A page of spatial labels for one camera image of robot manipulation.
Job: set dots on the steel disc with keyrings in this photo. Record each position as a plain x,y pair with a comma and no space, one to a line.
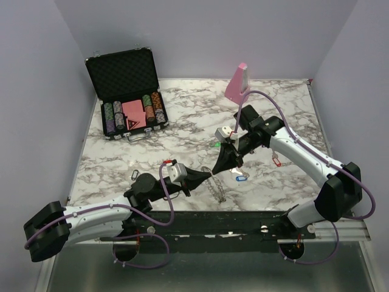
214,186

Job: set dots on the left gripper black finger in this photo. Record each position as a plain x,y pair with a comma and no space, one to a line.
192,184
194,174

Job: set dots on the red key tag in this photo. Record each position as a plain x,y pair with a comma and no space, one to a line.
275,159

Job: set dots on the pink metronome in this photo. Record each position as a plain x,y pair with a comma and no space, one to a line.
238,85

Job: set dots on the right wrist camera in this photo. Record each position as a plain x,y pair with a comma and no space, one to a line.
224,133

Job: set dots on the blue key tag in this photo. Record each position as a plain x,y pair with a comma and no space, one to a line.
241,178

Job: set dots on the black poker chip case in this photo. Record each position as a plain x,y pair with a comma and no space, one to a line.
127,87

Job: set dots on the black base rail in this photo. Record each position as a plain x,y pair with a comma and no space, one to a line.
190,232

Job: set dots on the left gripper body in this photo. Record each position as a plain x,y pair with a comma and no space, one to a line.
174,188

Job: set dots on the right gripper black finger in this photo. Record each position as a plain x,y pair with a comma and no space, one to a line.
227,150
223,164

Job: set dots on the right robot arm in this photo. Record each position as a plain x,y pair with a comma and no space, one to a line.
338,183

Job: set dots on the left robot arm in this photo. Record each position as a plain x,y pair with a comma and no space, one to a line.
56,226

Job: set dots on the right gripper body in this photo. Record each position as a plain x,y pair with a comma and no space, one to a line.
245,145

